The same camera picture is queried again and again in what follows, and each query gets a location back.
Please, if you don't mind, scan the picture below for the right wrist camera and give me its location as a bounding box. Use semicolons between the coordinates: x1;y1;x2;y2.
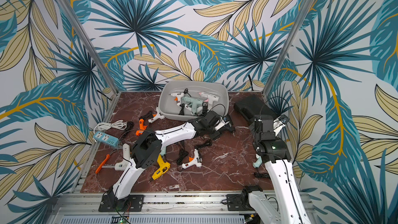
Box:
254;115;275;140

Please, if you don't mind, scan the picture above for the orange handled tool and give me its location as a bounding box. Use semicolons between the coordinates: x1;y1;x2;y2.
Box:
95;154;110;174

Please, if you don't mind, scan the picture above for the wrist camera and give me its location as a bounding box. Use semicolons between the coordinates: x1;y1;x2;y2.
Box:
254;115;275;140
200;111;221;128

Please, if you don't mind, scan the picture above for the teal power strip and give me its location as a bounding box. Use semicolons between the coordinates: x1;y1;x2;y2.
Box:
93;131;119;148

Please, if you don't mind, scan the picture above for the large mint glue gun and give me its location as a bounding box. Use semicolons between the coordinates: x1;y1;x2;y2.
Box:
181;96;206;116

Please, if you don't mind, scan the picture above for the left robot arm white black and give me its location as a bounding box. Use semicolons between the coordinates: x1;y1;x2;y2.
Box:
107;116;235;203

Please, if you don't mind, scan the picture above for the white orange trigger glue gun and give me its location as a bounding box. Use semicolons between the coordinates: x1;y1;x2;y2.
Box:
170;92;184;106

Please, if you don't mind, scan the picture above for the small mint glue gun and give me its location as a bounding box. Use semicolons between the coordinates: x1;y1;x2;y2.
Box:
252;157;263;168

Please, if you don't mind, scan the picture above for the small white orange glue gun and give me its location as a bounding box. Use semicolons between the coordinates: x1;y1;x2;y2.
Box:
181;149;202;169

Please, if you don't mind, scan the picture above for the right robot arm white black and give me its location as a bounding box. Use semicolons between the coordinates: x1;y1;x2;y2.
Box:
242;115;311;224

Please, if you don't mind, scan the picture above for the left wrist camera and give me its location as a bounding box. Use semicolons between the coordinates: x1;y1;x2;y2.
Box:
200;111;221;128

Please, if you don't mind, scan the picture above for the black tool case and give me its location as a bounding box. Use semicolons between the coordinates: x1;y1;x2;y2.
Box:
234;95;278;124

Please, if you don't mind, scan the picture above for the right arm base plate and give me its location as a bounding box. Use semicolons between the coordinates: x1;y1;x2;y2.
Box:
223;194;254;211

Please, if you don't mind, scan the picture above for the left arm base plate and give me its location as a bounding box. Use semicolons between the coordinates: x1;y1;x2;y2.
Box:
98;194;144;213

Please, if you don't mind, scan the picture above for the yellow black glue gun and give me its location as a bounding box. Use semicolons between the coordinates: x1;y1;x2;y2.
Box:
149;155;171;182

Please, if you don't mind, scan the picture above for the large white blue glue gun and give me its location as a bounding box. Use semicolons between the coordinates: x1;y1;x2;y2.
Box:
102;144;130;171

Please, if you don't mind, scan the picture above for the white coiled power cable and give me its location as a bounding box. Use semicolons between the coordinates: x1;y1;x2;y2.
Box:
93;119;128;133

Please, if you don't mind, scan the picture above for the white pink glue gun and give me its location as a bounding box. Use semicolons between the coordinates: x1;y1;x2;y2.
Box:
199;91;219;105

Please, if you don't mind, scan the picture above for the mint green glue gun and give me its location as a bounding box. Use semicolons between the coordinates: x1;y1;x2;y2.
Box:
160;147;166;157

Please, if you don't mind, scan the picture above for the grey plastic storage box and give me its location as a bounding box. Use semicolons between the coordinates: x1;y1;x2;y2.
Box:
158;81;229;121

